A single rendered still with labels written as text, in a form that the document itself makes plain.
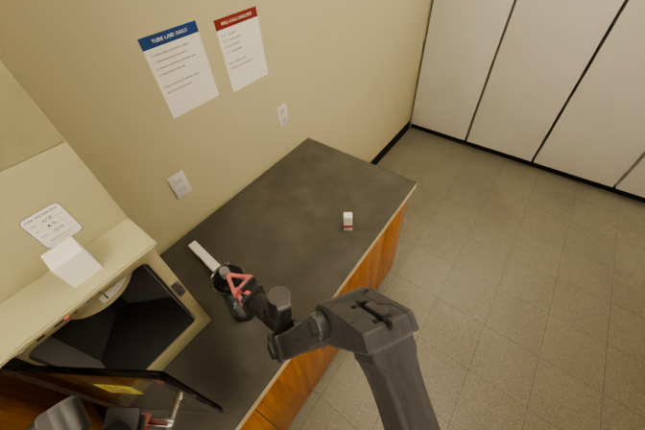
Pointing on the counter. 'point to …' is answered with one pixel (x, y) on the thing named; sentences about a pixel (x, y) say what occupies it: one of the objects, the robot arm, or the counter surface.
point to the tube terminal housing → (47, 164)
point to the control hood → (23, 315)
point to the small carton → (71, 262)
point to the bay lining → (98, 325)
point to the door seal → (132, 371)
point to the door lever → (166, 418)
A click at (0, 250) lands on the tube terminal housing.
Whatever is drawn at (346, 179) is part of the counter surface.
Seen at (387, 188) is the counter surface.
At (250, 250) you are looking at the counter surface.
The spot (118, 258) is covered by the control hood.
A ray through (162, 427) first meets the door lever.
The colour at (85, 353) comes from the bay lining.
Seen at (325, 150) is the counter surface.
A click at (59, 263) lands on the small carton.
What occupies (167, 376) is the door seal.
